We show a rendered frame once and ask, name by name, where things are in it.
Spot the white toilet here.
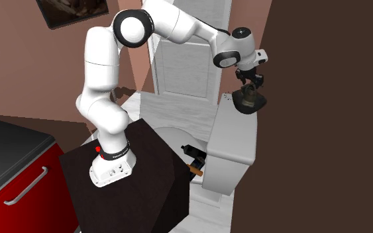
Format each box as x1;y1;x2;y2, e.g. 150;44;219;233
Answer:
153;93;258;209

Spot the white door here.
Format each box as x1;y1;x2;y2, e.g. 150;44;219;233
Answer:
140;0;233;106

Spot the black bottle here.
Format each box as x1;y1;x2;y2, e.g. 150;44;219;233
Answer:
180;144;207;161

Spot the dark robot stand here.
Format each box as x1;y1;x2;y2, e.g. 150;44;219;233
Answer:
58;117;191;233

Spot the red cabinet with dark top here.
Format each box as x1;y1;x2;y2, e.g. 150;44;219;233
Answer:
0;113;81;233

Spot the brown-handled dark tool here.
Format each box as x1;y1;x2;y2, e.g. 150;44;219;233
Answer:
186;158;205;183

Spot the dark framed wall picture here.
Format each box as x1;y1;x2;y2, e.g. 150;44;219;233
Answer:
35;0;110;30

